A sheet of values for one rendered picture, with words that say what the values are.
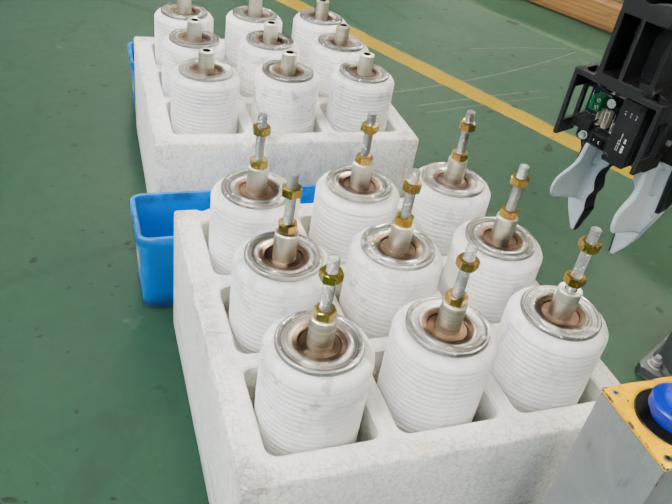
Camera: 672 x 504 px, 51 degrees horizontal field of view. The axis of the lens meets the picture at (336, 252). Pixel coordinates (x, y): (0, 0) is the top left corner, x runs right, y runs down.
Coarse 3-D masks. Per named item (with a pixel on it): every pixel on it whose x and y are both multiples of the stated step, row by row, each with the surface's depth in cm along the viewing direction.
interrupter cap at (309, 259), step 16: (256, 240) 68; (272, 240) 68; (304, 240) 69; (256, 256) 66; (304, 256) 67; (320, 256) 67; (256, 272) 64; (272, 272) 64; (288, 272) 65; (304, 272) 65
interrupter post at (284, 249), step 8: (296, 232) 65; (280, 240) 65; (288, 240) 65; (296, 240) 65; (280, 248) 65; (288, 248) 65; (296, 248) 66; (272, 256) 67; (280, 256) 66; (288, 256) 66
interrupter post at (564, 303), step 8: (560, 288) 64; (560, 296) 64; (568, 296) 63; (576, 296) 63; (552, 304) 65; (560, 304) 64; (568, 304) 64; (576, 304) 64; (552, 312) 65; (560, 312) 65; (568, 312) 64; (560, 320) 65; (568, 320) 65
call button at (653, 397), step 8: (664, 384) 48; (656, 392) 48; (664, 392) 48; (648, 400) 48; (656, 400) 47; (664, 400) 47; (656, 408) 47; (664, 408) 47; (656, 416) 47; (664, 416) 46; (664, 424) 46
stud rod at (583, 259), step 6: (594, 228) 60; (588, 234) 61; (594, 234) 60; (600, 234) 60; (588, 240) 61; (594, 240) 60; (582, 252) 62; (582, 258) 62; (588, 258) 62; (576, 264) 63; (582, 264) 62; (576, 270) 63; (582, 270) 62; (576, 276) 63; (582, 276) 63; (570, 288) 64
